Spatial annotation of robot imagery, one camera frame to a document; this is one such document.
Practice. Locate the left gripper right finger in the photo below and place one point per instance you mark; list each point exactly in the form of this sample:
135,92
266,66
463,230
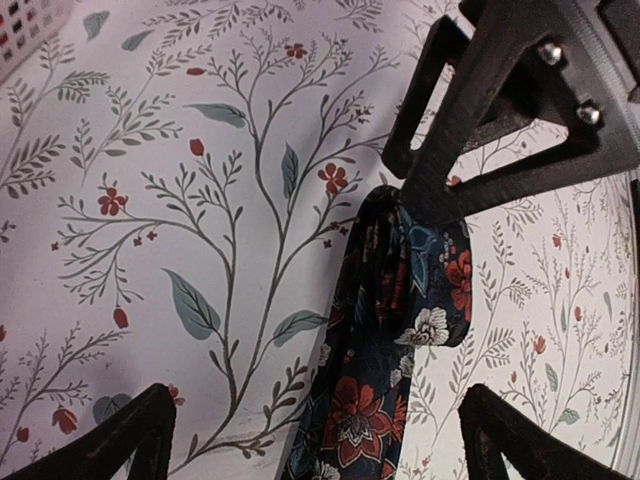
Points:
495,432

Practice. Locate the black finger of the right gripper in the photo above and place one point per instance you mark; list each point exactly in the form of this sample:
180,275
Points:
445,45

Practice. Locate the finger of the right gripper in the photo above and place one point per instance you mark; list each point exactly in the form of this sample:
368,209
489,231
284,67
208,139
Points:
573,63

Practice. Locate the white plastic basket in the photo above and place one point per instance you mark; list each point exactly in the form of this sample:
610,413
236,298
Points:
25,25

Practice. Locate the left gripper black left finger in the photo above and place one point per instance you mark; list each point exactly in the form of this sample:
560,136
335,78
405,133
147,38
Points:
141,431

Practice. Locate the floral tablecloth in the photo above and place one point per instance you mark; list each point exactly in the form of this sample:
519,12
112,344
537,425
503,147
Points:
179,180

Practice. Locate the dark floral tie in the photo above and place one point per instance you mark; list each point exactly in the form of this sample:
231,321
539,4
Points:
402,286

